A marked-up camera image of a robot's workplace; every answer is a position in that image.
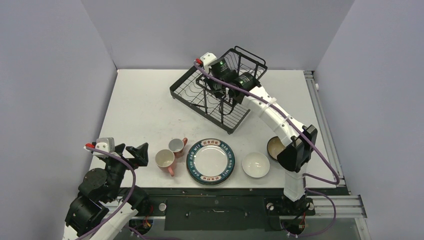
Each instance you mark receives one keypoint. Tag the small pink mug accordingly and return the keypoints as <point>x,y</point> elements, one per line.
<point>177,145</point>

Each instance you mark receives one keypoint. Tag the green rimmed white plate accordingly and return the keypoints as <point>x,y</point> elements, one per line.
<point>210,161</point>

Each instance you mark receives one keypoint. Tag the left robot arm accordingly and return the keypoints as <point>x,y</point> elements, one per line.
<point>108,197</point>

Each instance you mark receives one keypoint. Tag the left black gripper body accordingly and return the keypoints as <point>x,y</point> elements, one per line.
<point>116,167</point>

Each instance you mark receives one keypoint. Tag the dark bowl beige inside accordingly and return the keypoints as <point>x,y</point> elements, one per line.
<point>274,147</point>

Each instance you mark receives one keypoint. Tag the large pink mug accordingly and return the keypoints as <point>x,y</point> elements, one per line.
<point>166,161</point>

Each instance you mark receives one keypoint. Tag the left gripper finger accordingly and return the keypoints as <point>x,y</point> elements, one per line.
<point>140,157</point>
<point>119,150</point>

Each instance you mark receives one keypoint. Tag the aluminium rail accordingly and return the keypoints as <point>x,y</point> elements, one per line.
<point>349,206</point>

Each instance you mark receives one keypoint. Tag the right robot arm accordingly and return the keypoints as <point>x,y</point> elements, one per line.
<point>297,139</point>

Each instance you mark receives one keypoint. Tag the black base panel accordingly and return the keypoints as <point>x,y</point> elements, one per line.
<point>216,209</point>

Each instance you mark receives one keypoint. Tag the white bowl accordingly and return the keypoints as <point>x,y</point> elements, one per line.
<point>256,165</point>

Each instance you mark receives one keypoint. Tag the black wire dish rack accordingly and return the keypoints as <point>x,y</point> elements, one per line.
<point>237,67</point>

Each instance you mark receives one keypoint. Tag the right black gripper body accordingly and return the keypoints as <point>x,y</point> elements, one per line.
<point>215,84</point>

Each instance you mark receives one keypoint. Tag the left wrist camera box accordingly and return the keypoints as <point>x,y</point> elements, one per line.
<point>105,144</point>

